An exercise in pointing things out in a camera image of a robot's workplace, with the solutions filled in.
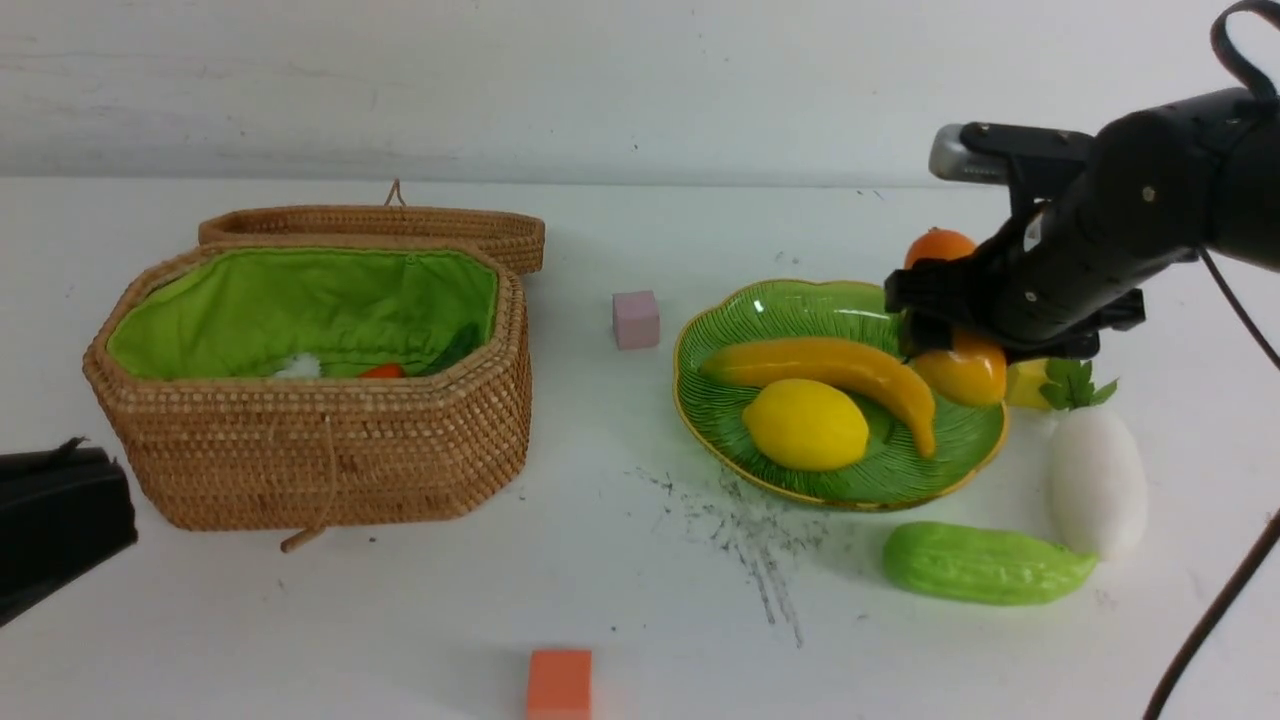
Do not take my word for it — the orange toy carrot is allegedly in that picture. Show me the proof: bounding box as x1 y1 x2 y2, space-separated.
357 325 481 380

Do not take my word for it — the orange toy mango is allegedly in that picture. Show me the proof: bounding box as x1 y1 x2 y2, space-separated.
904 227 1007 407

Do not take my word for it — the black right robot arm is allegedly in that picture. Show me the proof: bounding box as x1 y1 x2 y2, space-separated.
884 88 1279 363

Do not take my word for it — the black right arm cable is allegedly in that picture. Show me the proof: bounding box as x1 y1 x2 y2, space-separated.
1143 0 1280 720

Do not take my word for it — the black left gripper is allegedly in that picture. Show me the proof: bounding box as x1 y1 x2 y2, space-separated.
1 437 138 625

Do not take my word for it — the green toy cucumber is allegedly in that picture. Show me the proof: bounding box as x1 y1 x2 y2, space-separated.
881 521 1098 606

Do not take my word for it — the yellow foam cube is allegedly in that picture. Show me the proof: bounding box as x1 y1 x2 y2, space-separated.
1005 357 1052 413

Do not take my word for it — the woven wicker basket green lining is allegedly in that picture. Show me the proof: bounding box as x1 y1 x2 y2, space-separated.
84 240 532 553

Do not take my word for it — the yellow toy banana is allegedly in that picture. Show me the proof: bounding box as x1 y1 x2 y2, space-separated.
698 336 938 459

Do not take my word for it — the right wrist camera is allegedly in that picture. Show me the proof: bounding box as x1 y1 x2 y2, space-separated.
928 122 1094 215

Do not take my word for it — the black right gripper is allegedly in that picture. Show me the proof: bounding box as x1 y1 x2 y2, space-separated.
884 184 1201 363

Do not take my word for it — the orange foam cube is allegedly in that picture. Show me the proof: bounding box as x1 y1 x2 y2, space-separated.
525 648 594 720

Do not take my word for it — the pink foam cube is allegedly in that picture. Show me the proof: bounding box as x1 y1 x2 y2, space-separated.
612 290 660 351

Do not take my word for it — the white toy radish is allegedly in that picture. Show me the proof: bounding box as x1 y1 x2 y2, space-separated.
1039 357 1149 561

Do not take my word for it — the yellow toy lemon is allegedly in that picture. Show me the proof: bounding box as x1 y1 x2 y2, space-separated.
741 379 870 473

